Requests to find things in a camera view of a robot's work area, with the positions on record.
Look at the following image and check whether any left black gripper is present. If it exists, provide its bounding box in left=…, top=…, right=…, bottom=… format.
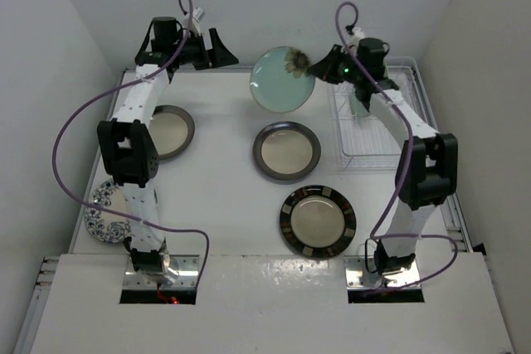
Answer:
left=169, top=28, right=236, bottom=70

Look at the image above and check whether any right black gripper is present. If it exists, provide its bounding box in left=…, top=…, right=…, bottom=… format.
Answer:
left=310, top=43, right=365, bottom=85

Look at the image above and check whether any small teal flower plate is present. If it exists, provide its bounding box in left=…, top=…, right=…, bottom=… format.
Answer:
left=249, top=46, right=315, bottom=114

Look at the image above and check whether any large teal flower plate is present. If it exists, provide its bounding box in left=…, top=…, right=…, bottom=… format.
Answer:
left=348, top=92, right=370, bottom=118

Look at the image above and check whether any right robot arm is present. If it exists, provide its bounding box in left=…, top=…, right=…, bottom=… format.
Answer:
left=307, top=38, right=458, bottom=274

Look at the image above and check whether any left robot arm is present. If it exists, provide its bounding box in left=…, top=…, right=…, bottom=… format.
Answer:
left=97, top=17, right=239, bottom=282

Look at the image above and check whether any left grey rim cream plate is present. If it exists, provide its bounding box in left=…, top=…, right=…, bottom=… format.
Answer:
left=149, top=105, right=195, bottom=162

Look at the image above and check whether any grey rim cream plate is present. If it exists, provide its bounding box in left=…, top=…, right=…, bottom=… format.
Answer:
left=252, top=121, right=322, bottom=182
left=149, top=105, right=195, bottom=162

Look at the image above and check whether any centre grey rim cream plate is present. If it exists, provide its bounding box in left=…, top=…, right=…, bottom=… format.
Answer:
left=252, top=121, right=322, bottom=182

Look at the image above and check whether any black patterned rim plate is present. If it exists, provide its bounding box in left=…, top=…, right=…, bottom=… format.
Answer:
left=279, top=185, right=357, bottom=259

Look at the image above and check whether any blue floral white plate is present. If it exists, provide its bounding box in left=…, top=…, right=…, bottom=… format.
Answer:
left=84, top=177, right=158, bottom=245

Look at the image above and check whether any white front cover board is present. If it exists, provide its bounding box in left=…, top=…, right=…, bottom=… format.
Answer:
left=32, top=254, right=513, bottom=353

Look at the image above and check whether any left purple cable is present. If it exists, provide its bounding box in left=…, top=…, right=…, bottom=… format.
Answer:
left=52, top=0, right=210, bottom=289

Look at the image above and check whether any purple cable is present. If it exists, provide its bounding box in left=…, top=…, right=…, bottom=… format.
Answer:
left=52, top=0, right=210, bottom=289
left=334, top=1, right=460, bottom=291

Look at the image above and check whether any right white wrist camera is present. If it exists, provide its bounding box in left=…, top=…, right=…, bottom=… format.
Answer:
left=347, top=27, right=367, bottom=50

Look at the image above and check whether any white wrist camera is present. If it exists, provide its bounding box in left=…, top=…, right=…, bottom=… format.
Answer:
left=189, top=7, right=205, bottom=36
left=347, top=27, right=367, bottom=50

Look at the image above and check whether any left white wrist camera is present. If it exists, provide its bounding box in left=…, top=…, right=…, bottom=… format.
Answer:
left=189, top=7, right=205, bottom=36

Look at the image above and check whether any white wire dish rack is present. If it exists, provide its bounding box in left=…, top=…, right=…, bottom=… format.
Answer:
left=328, top=56, right=436, bottom=172

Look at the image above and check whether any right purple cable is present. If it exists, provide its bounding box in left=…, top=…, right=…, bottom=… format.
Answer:
left=334, top=1, right=460, bottom=291

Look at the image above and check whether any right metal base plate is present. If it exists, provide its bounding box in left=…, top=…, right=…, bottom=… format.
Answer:
left=343, top=255, right=421, bottom=291

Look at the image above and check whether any metal base plate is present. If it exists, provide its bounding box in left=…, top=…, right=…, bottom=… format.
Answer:
left=123, top=255, right=201, bottom=290
left=343, top=255, right=421, bottom=291

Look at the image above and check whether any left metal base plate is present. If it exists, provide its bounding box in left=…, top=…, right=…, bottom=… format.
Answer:
left=123, top=255, right=201, bottom=290

